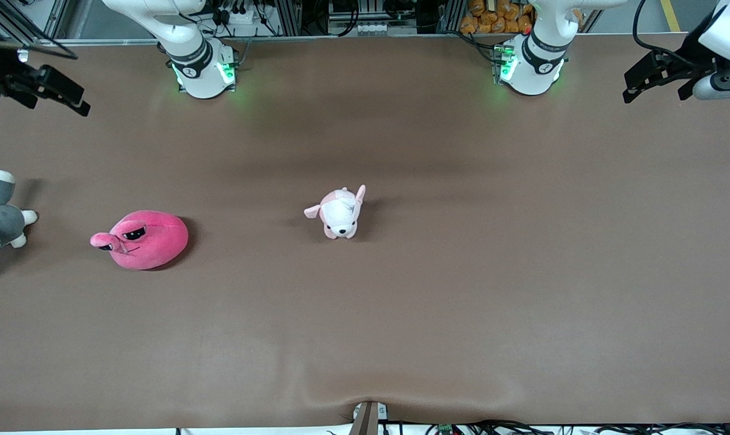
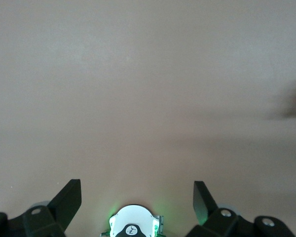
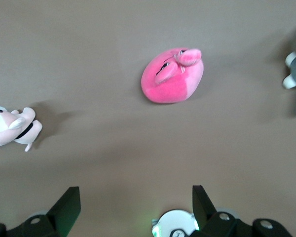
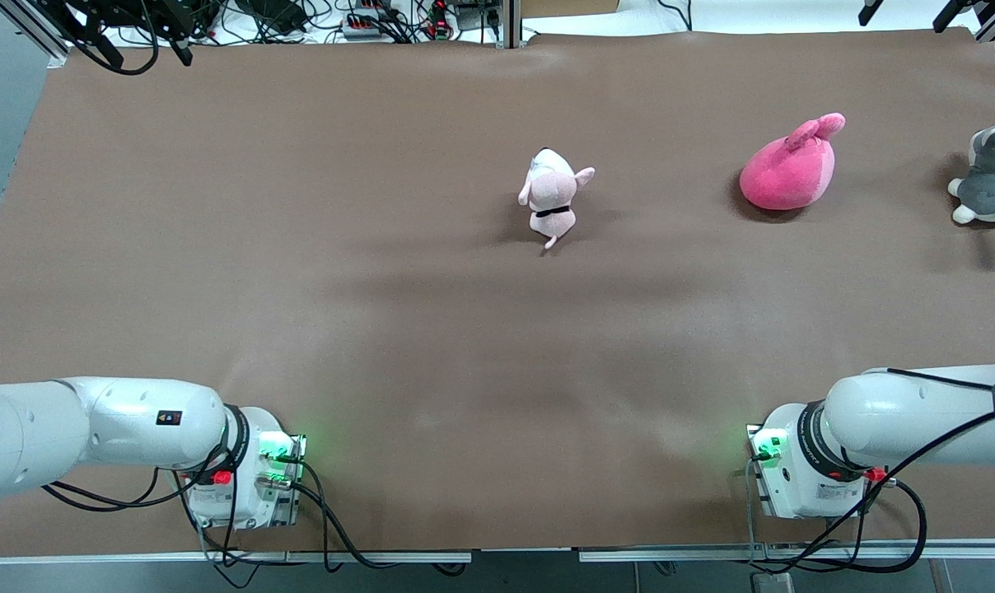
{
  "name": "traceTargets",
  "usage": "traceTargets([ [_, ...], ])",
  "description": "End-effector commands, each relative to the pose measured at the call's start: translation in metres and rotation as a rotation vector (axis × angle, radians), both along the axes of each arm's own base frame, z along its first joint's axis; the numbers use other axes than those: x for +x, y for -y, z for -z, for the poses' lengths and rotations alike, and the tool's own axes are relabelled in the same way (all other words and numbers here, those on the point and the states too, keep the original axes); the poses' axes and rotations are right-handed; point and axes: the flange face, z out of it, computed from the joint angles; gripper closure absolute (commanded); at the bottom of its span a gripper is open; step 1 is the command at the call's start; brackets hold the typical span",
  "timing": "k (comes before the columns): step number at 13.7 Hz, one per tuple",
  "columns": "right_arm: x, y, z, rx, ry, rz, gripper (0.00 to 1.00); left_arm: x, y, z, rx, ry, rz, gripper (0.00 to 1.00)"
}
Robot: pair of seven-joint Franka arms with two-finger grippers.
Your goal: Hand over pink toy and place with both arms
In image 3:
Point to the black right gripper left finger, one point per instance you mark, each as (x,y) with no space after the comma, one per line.
(64,212)

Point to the brown table cover cloth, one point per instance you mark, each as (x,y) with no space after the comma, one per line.
(113,160)

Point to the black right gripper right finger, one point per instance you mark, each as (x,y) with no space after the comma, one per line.
(204,214)

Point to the round hot pink plush toy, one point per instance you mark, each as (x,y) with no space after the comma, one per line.
(170,84)

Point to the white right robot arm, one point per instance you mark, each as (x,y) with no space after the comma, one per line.
(175,223)

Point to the pale pink dog plush toy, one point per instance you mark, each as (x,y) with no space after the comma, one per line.
(7,128)

